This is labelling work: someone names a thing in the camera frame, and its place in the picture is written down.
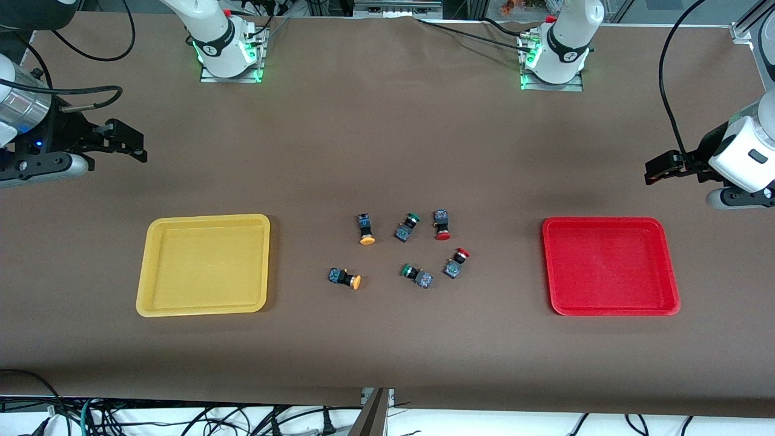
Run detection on red plastic tray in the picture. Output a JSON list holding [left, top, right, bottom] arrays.
[[541, 217, 681, 317]]

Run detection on aluminium corner profile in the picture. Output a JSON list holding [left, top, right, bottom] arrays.
[[730, 0, 775, 44]]

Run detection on yellow plastic tray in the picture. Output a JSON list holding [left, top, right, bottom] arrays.
[[136, 213, 271, 318]]

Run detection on brown table cover sheet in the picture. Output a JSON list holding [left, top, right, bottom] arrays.
[[0, 12, 775, 418]]

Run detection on dark table leg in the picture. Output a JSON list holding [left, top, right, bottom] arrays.
[[348, 388, 391, 436]]

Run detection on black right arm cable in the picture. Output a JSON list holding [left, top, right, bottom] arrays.
[[0, 0, 135, 114]]

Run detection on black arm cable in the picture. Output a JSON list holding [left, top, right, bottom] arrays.
[[0, 0, 135, 114], [659, 0, 709, 158]]

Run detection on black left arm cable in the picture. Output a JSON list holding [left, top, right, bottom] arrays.
[[659, 0, 709, 158]]

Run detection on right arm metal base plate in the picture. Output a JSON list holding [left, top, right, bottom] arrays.
[[200, 27, 270, 84]]

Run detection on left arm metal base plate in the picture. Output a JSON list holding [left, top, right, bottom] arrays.
[[519, 33, 585, 93]]

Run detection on black cable on table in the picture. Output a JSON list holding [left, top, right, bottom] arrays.
[[415, 17, 536, 50]]

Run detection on green push button switch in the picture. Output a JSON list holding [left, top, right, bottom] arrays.
[[400, 263, 434, 289], [394, 213, 421, 243]]

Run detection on aluminium frame rail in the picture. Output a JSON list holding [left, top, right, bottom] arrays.
[[353, 0, 444, 19]]

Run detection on silver metal bracket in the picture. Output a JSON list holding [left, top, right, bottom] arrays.
[[361, 388, 395, 408]]

